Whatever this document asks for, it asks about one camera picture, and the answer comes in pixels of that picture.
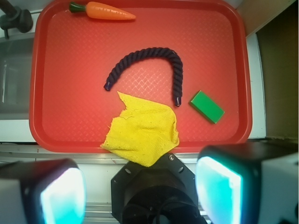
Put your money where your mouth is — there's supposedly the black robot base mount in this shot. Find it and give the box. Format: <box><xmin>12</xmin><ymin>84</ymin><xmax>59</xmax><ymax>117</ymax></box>
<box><xmin>111</xmin><ymin>154</ymin><xmax>206</xmax><ymax>224</ymax></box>

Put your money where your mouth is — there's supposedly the dark purple rope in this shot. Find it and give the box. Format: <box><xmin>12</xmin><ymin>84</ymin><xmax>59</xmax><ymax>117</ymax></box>
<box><xmin>103</xmin><ymin>47</ymin><xmax>184</xmax><ymax>107</ymax></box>

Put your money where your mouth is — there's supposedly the orange toy carrot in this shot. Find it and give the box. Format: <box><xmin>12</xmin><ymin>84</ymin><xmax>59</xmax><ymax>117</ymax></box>
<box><xmin>69</xmin><ymin>1</ymin><xmax>136</xmax><ymax>21</ymax></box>

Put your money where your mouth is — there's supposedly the green rectangular block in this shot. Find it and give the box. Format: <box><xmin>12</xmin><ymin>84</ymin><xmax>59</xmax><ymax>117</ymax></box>
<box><xmin>190</xmin><ymin>91</ymin><xmax>225</xmax><ymax>124</ymax></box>

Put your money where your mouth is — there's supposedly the metal sink basin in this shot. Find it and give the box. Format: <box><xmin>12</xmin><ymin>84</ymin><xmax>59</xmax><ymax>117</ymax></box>
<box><xmin>0</xmin><ymin>35</ymin><xmax>34</xmax><ymax>120</ymax></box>

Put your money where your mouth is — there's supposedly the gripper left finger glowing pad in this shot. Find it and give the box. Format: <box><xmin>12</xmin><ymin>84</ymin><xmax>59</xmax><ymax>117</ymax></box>
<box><xmin>0</xmin><ymin>159</ymin><xmax>86</xmax><ymax>224</ymax></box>

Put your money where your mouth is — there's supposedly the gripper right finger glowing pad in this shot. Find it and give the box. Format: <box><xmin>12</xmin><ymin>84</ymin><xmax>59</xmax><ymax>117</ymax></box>
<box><xmin>195</xmin><ymin>140</ymin><xmax>299</xmax><ymax>224</ymax></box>

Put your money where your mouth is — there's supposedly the yellow cloth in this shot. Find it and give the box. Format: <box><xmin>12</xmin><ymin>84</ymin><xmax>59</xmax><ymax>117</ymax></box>
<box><xmin>101</xmin><ymin>92</ymin><xmax>180</xmax><ymax>167</ymax></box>

